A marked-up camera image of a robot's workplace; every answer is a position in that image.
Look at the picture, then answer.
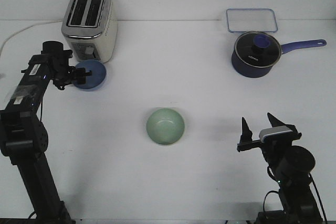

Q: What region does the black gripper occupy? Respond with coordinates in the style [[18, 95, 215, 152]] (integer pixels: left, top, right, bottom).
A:
[[41, 41, 92, 90], [237, 112, 301, 167]]

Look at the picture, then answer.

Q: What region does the blue bowl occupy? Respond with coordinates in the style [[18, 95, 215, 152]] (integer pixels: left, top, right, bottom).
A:
[[72, 59, 107, 91]]

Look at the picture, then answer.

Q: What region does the green bowl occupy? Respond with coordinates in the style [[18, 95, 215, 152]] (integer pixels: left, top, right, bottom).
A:
[[146, 108, 185, 145]]

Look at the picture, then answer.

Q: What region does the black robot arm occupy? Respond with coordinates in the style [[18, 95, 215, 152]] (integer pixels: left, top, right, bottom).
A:
[[1, 41, 92, 223], [237, 113, 325, 223]]

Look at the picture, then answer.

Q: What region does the silver two-slot toaster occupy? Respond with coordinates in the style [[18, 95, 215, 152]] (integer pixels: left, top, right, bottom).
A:
[[61, 0, 118, 63]]

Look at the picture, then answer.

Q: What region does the glass pot lid blue knob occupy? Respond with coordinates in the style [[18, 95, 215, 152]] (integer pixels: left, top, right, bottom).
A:
[[234, 31, 281, 68]]

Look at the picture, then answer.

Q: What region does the clear blue-rimmed container lid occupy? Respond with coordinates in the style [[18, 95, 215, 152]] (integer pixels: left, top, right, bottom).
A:
[[226, 8, 278, 33]]

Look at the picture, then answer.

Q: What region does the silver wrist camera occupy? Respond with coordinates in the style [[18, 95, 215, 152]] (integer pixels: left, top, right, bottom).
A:
[[259, 126, 292, 143]]

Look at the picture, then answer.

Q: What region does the purple saucepan with handle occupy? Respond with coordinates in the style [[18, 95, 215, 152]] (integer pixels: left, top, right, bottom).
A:
[[232, 39, 327, 78]]

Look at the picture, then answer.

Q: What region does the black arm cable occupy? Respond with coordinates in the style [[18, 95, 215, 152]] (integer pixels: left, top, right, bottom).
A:
[[262, 166, 328, 224]]

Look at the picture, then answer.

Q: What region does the white toaster power cord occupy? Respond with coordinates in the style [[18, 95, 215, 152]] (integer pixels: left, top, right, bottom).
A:
[[0, 19, 65, 57]]

